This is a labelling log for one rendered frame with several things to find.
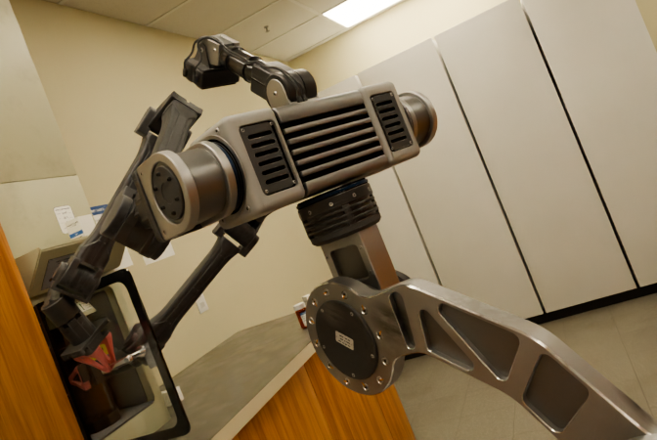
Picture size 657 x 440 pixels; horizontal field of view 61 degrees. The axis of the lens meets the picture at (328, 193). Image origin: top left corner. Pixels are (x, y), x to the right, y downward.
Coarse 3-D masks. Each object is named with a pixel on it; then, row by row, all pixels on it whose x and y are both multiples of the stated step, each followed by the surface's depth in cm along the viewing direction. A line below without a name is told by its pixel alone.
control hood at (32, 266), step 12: (72, 240) 141; (84, 240) 144; (36, 252) 131; (48, 252) 134; (60, 252) 137; (72, 252) 142; (120, 252) 161; (24, 264) 133; (36, 264) 132; (108, 264) 158; (24, 276) 134; (36, 276) 133; (36, 288) 135; (48, 288) 139
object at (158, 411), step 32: (128, 288) 125; (96, 320) 129; (128, 320) 126; (128, 352) 127; (160, 352) 125; (96, 384) 131; (128, 384) 128; (160, 384) 125; (96, 416) 132; (128, 416) 129; (160, 416) 126
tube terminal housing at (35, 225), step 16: (0, 192) 141; (16, 192) 145; (32, 192) 149; (48, 192) 154; (64, 192) 159; (80, 192) 164; (0, 208) 139; (16, 208) 143; (32, 208) 147; (48, 208) 152; (80, 208) 162; (16, 224) 141; (32, 224) 146; (48, 224) 150; (96, 224) 165; (16, 240) 140; (32, 240) 144; (48, 240) 148; (64, 240) 153; (16, 256) 138; (32, 304) 137
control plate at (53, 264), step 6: (54, 258) 136; (60, 258) 138; (66, 258) 141; (48, 264) 135; (54, 264) 137; (84, 264) 148; (48, 270) 136; (54, 270) 138; (48, 276) 137; (48, 282) 138; (42, 288) 137
